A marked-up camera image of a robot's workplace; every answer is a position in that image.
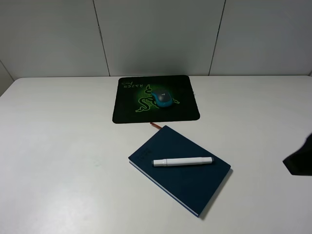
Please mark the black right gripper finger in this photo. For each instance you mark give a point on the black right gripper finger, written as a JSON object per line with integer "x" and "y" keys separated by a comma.
{"x": 300, "y": 162}

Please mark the white marker pen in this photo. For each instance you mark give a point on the white marker pen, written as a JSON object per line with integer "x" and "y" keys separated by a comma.
{"x": 170, "y": 162}

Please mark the teal and grey computer mouse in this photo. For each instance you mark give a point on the teal and grey computer mouse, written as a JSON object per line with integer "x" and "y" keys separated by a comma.
{"x": 162, "y": 98}

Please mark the dark blue notebook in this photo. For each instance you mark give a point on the dark blue notebook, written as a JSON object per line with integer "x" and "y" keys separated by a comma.
{"x": 192, "y": 186}

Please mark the black green Razer mouse pad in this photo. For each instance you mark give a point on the black green Razer mouse pad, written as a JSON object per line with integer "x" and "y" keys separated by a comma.
{"x": 135, "y": 104}

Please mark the red bookmark ribbon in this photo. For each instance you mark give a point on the red bookmark ribbon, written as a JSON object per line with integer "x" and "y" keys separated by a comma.
{"x": 156, "y": 126}

